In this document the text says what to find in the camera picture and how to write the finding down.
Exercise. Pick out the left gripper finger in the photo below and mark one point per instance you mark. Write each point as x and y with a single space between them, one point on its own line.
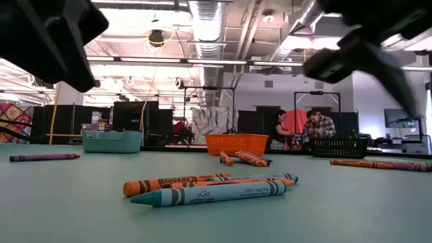
91 20
44 40

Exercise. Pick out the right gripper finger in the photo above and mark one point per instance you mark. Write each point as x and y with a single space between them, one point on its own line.
388 67

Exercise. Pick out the black partition panel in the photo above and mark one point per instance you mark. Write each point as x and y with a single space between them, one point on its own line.
131 116
40 121
347 123
256 125

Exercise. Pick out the colourful patchwork quilt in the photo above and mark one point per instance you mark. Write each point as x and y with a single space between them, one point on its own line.
15 116

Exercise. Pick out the grey background workstation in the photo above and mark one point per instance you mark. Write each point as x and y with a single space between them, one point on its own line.
416 145

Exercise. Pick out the person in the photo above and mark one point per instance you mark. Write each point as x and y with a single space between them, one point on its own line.
278 130
320 126

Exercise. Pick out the black plastic basket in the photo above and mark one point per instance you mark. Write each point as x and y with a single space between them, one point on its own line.
339 148

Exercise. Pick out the stacked small boxes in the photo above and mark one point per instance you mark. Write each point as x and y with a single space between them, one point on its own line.
101 125

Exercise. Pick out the red cloth curtain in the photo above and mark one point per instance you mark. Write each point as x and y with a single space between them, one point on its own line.
297 119

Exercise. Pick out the teal plastic bin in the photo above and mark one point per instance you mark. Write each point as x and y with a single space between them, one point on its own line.
111 143

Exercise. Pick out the long ceiling light strip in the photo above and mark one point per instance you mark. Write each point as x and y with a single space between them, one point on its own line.
216 62

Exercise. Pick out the white patterned cloth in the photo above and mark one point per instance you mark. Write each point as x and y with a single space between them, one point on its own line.
211 123

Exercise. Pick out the orange plastic basket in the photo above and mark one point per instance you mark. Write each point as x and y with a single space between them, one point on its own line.
236 144

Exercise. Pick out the dark wall monitor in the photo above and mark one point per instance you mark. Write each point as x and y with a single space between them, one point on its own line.
398 118

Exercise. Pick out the black metal stand frame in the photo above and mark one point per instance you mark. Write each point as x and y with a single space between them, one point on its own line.
317 92
209 88

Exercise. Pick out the silver spiral duct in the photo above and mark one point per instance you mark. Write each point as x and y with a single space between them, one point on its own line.
207 27
297 30

